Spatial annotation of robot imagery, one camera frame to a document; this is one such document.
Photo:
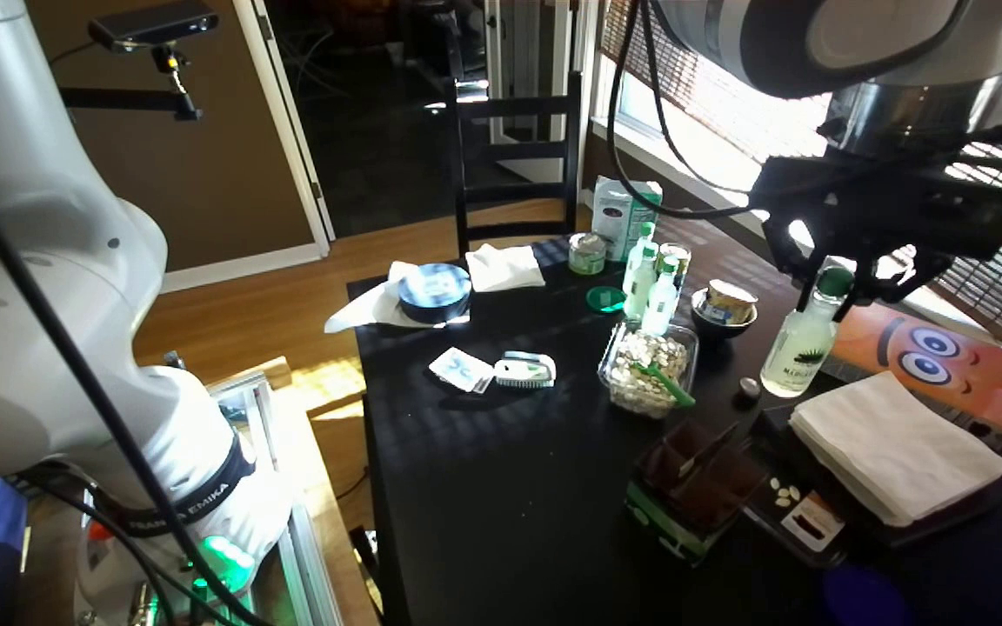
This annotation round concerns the clear plastic food container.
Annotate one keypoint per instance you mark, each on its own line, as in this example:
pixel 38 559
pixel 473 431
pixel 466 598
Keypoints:
pixel 645 371

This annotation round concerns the white spray bottle green trigger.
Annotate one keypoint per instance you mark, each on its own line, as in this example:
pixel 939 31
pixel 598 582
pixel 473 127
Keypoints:
pixel 639 278

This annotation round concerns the ceramic cup on saucer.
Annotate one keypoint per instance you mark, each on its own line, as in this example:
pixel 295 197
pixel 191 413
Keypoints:
pixel 727 304

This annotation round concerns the metal frame robot stand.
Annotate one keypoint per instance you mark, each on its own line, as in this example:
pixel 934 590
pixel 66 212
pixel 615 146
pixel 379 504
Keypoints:
pixel 280 508

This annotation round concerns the small white packet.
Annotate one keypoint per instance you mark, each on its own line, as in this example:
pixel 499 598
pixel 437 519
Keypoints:
pixel 460 371

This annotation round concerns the green plastic lid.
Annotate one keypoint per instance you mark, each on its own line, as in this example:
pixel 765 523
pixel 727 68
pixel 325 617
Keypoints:
pixel 605 299

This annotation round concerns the purple round object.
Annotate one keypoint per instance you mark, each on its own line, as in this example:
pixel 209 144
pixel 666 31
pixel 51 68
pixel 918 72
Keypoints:
pixel 865 597

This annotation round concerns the black notebook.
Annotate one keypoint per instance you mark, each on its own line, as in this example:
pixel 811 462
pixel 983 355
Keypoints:
pixel 779 462

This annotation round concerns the small black cap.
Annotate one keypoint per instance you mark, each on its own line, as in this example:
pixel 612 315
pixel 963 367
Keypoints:
pixel 749 392

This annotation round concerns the clear bottle green cap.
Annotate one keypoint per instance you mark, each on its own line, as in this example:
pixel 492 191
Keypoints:
pixel 801 342

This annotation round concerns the white green carton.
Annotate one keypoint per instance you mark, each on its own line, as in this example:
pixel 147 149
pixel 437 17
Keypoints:
pixel 612 212

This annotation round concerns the white paper napkin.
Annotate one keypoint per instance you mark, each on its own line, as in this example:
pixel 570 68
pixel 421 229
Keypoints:
pixel 501 268

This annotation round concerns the small white bottle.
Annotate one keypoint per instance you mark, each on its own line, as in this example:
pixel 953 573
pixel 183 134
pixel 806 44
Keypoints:
pixel 524 371

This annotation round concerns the folded white towel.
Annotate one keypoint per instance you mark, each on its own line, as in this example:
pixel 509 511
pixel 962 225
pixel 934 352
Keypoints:
pixel 894 447

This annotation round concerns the small glass jar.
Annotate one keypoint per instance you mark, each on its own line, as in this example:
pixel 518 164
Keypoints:
pixel 586 255

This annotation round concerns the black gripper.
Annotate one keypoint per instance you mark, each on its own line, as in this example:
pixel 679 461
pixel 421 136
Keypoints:
pixel 894 212

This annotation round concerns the brown green box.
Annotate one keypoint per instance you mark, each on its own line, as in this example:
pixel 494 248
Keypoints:
pixel 693 482

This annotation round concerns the black camera on stand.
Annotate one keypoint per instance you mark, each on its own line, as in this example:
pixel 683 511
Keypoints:
pixel 154 28

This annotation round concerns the orange book with eyes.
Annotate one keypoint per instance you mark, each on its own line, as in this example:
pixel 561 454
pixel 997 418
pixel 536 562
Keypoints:
pixel 939 352

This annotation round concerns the dark wooden chair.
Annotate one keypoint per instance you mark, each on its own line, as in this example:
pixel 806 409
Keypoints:
pixel 512 149

